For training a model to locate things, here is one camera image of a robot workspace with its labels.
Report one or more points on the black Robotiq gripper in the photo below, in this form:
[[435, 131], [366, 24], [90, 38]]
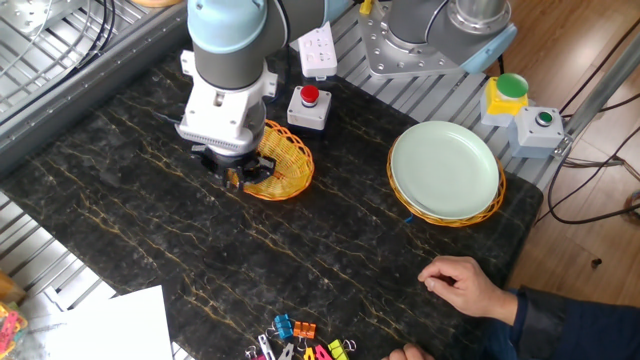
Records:
[[232, 164]]

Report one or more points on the dark blue sleeved right forearm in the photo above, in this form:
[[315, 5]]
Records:
[[575, 330]]

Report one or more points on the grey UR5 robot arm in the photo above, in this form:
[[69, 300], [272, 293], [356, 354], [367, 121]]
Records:
[[225, 75]]

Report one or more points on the person's left hand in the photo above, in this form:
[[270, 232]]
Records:
[[407, 354]]

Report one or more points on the person's right hand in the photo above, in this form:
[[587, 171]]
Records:
[[465, 285]]

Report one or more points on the yellow orange wicker basket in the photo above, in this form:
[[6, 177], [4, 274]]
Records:
[[287, 165]]

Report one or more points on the grey box red button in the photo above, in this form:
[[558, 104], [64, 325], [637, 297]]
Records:
[[310, 112]]

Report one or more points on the white power strip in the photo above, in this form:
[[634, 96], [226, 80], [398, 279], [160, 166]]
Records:
[[317, 52]]

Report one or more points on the blue binder clip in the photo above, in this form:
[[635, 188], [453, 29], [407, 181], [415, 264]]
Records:
[[283, 326]]

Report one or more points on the orange binder clip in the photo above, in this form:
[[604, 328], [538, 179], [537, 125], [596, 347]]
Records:
[[304, 330]]

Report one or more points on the silver robot mounting plate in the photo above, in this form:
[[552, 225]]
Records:
[[380, 50]]

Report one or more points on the magenta binder clip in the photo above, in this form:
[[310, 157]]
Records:
[[251, 354]]

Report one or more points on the grey clothespin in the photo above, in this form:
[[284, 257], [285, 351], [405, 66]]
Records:
[[286, 352]]

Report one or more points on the yellow clothespin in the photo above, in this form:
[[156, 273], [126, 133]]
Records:
[[309, 354]]

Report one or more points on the pale green plate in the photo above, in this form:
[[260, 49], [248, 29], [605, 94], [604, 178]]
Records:
[[442, 170]]

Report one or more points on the white paper sheet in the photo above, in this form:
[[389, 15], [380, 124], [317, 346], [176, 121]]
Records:
[[110, 330]]

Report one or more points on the pink clothespin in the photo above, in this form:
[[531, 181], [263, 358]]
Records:
[[322, 354]]

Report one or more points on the yellow-green binder clip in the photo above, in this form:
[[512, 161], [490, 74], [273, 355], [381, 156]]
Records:
[[337, 350]]

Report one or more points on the orange wicker plate basket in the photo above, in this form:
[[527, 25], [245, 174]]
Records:
[[452, 222]]

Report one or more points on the yellow box green button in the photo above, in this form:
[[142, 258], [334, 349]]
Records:
[[502, 102]]

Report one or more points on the multicoloured clips bag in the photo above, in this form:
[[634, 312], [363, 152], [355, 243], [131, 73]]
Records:
[[10, 330]]

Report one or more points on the grey box small green button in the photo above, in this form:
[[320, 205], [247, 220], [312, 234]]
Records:
[[535, 135]]

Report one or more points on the long grey metal rail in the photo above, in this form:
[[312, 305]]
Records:
[[75, 100]]

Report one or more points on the aluminium frame post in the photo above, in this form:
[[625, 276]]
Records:
[[595, 95]]

